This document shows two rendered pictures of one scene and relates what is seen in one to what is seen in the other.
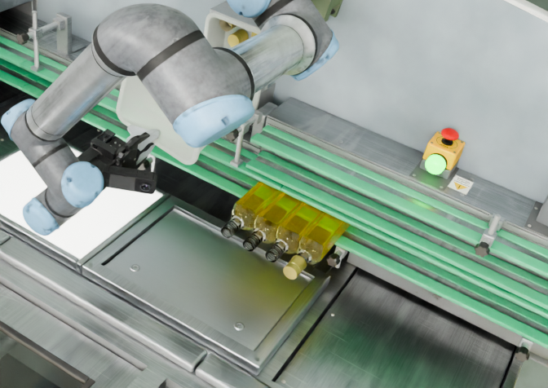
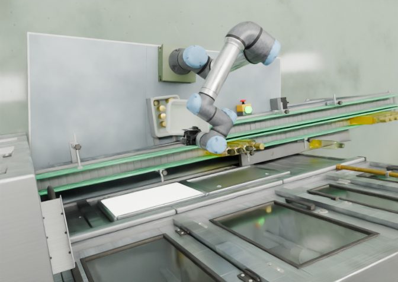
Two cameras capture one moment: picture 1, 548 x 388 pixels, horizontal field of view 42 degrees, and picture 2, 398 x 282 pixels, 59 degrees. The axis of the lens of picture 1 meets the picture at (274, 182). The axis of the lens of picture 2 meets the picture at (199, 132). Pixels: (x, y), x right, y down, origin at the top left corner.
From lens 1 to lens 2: 1.73 m
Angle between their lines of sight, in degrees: 54
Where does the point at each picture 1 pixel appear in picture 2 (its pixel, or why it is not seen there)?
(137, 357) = (268, 191)
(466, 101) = (238, 90)
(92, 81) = (234, 55)
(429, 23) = not seen: hidden behind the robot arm
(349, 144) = not seen: hidden behind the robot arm
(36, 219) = (221, 142)
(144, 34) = (253, 24)
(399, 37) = not seen: hidden behind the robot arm
